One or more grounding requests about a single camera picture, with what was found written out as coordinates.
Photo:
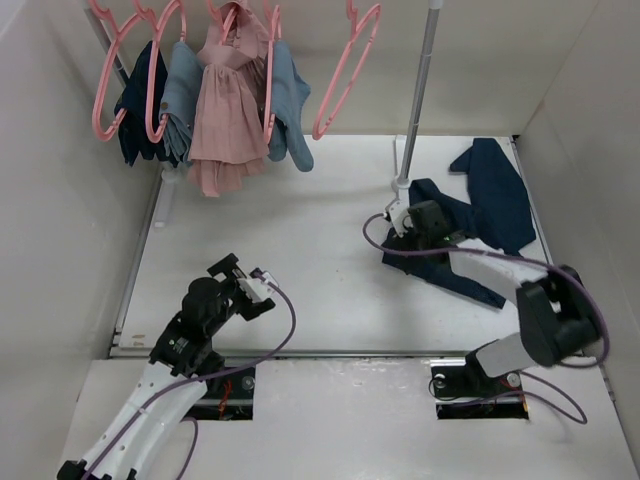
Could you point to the light blue hanging jeans right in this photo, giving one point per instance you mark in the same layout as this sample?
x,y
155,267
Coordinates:
x,y
289,94

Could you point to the dark blue hanging garment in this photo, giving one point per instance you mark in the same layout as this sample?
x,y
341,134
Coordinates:
x,y
132,135

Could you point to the left grey rack pole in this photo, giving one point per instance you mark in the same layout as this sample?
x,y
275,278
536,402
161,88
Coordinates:
x,y
99,27

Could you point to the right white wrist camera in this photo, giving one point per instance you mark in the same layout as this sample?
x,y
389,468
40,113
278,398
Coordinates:
x,y
397,214

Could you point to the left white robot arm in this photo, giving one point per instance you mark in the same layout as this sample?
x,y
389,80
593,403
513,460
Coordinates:
x,y
181,368

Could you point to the pink hanging dress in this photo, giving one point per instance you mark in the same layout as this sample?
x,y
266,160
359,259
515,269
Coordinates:
x,y
228,140

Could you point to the light blue hanging jeans left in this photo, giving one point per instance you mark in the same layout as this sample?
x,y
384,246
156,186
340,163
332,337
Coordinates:
x,y
179,101

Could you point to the light blue hanging jeans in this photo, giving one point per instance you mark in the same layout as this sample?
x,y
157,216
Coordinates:
x,y
179,101
289,94

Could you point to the empty pink hanger right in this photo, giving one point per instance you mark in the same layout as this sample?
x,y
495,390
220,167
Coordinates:
x,y
364,28

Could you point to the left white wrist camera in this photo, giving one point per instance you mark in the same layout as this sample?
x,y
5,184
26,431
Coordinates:
x,y
258,285

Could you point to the pink hanger with dress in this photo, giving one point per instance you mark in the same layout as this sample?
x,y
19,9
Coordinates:
x,y
229,24

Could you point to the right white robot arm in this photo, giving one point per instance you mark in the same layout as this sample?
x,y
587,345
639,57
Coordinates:
x,y
555,320

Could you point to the right grey rack pole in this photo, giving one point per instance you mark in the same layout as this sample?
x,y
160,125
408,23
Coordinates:
x,y
430,29

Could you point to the pink hanger far left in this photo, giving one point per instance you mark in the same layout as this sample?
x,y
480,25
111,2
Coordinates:
x,y
115,35

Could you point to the grey rack pole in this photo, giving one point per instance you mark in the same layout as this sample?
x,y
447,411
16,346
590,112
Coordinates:
x,y
99,27
430,29

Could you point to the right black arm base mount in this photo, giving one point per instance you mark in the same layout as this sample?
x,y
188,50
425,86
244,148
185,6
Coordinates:
x,y
463,392

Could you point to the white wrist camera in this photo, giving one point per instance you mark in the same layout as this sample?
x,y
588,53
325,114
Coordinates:
x,y
258,285
397,214

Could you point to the pink hanger with light jeans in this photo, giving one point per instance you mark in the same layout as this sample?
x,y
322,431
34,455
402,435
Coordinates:
x,y
273,18

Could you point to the dark blue jeans trousers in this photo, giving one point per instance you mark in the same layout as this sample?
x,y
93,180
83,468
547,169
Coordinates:
x,y
498,213

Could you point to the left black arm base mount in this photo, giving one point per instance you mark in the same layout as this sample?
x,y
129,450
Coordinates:
x,y
230,398

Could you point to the aluminium rail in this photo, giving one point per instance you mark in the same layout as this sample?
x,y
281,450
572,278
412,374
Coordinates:
x,y
130,353

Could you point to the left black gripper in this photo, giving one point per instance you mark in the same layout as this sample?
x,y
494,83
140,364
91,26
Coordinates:
x,y
229,267

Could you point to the right white rack foot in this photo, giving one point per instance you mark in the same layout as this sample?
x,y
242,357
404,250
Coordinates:
x,y
403,150

